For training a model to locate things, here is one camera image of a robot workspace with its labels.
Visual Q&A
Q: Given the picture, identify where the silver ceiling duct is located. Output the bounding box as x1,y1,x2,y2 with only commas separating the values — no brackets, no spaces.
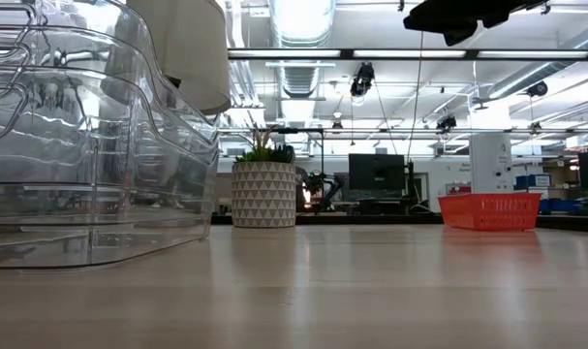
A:
268,0,337,99

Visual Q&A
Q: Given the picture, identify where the blue storage bin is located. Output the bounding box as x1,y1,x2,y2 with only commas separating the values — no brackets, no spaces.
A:
539,198,588,214
514,174,551,189

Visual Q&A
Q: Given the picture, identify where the hanging black cable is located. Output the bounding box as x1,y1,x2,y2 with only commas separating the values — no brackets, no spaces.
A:
406,31,425,164

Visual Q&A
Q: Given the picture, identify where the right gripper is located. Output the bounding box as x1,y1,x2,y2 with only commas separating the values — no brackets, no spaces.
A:
403,0,549,48

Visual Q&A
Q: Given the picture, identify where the black aluminium rig frame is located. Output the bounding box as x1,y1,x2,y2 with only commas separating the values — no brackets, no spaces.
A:
210,214,588,233

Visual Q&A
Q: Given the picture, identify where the orange plastic basket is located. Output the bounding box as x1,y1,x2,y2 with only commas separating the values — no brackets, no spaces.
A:
437,192,543,233

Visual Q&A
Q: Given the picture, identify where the clear plastic stackable bin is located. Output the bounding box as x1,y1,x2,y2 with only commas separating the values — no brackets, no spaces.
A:
0,62,221,270
0,0,220,195

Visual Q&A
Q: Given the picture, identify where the succulent in triangle-patterned pot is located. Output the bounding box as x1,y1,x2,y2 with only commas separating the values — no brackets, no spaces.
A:
231,113,298,229

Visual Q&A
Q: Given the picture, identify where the silver table lamp white shade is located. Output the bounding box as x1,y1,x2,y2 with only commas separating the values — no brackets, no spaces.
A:
126,0,232,116

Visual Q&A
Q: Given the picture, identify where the black ceiling spotlight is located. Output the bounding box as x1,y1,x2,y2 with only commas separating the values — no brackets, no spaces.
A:
350,61,376,97
525,80,549,98

